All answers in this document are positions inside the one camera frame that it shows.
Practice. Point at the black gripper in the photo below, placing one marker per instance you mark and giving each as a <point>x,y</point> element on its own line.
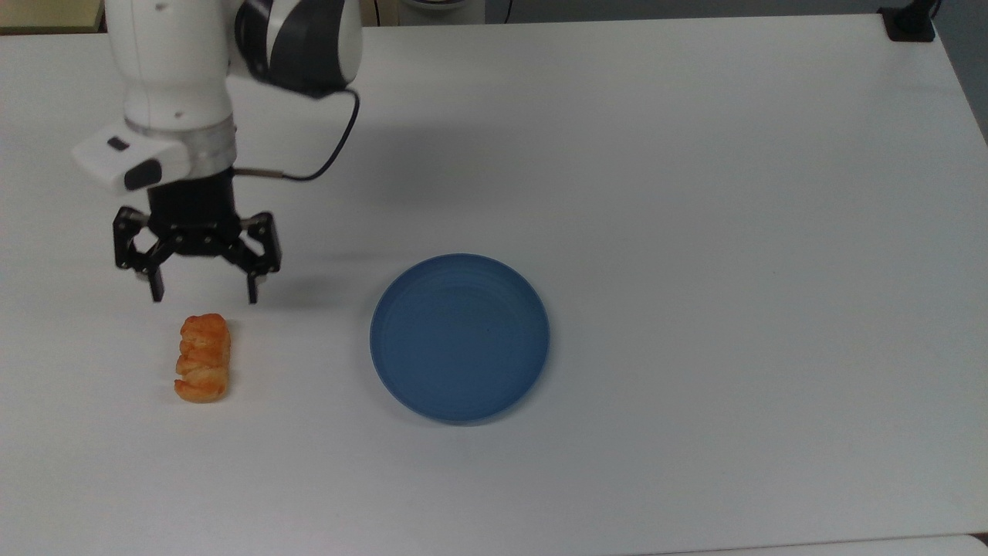
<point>193,212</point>

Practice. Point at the orange twisted bread roll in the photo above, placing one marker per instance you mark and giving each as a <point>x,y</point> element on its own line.
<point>203,359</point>

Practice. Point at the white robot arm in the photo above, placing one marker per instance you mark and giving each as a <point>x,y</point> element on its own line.
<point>177,69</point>

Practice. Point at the blue round plate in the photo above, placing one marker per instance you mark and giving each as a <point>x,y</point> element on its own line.
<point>460,340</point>

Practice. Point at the wooden cabinet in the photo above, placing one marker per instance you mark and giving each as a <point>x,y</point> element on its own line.
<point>46,14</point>

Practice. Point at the black camera stand clamp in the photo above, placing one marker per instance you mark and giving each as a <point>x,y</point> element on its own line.
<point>909,22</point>

